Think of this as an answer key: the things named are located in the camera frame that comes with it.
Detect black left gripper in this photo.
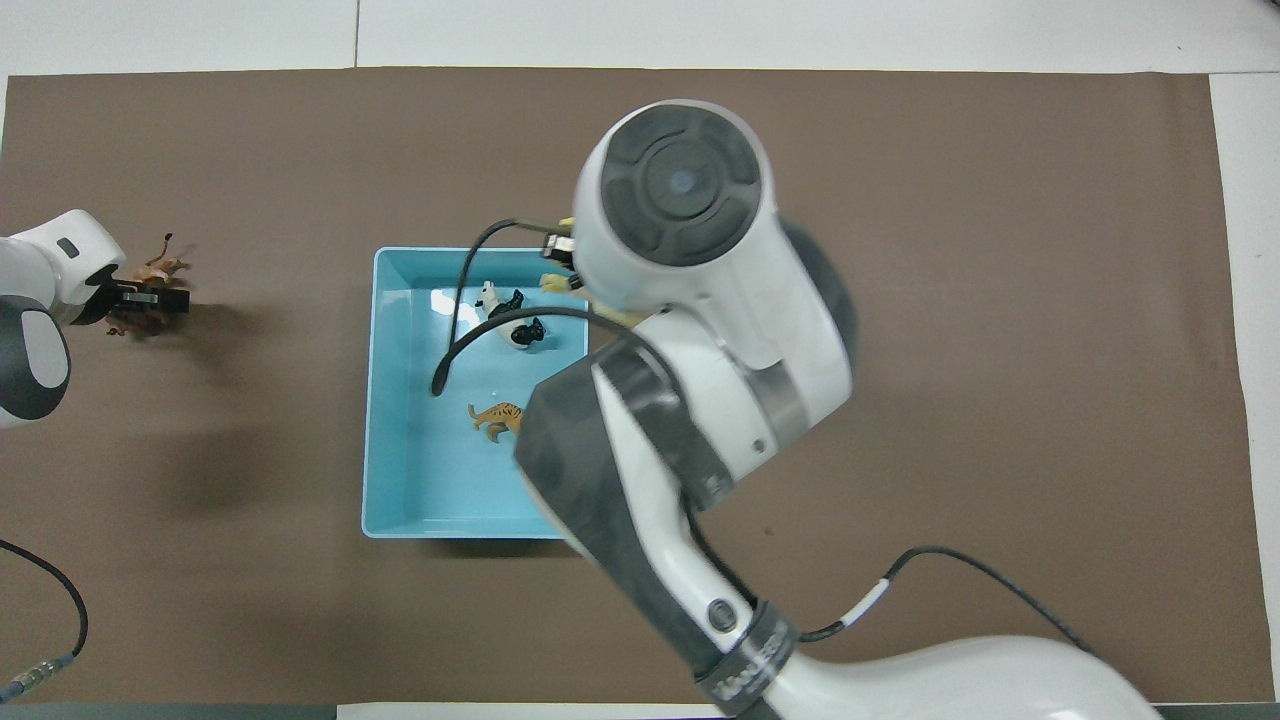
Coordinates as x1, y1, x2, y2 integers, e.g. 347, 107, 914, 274
95, 280, 191, 323

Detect cream white horse toy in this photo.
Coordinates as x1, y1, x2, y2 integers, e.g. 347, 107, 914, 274
540, 214, 643, 327

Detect brown deer toy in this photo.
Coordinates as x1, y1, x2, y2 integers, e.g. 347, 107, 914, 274
105, 232, 191, 339

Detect black white panda toy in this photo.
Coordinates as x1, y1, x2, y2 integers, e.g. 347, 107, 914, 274
475, 280, 549, 353

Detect orange striped tiger toy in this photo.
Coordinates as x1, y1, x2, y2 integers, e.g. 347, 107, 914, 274
468, 402, 526, 443

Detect blue plastic storage box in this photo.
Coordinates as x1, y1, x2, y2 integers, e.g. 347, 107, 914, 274
360, 246, 591, 541

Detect brown table mat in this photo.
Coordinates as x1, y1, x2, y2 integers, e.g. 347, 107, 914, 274
0, 68, 1276, 706

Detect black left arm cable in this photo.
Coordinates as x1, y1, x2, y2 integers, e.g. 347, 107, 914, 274
0, 540, 89, 701

